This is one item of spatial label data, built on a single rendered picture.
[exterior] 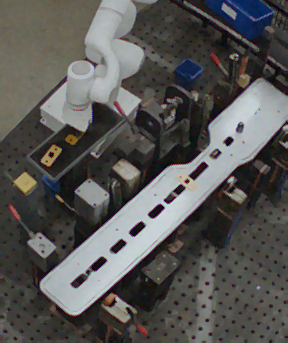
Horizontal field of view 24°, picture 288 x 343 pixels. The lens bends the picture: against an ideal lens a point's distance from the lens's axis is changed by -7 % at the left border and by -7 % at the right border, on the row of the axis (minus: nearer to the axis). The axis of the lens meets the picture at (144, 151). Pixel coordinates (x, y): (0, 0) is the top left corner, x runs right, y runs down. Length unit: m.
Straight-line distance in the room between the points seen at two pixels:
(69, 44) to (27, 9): 0.50
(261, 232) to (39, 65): 1.97
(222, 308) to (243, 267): 0.22
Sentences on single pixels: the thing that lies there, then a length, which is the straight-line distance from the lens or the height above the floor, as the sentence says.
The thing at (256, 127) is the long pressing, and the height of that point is 1.00.
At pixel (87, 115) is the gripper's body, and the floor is 1.31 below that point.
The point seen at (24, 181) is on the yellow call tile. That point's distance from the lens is 2.38.
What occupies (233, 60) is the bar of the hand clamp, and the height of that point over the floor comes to 1.21.
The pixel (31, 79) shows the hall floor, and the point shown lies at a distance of 4.23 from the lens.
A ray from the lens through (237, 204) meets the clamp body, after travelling 2.57.
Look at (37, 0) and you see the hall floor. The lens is 4.79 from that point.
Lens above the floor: 3.14
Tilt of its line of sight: 53 degrees down
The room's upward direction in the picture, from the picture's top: 10 degrees clockwise
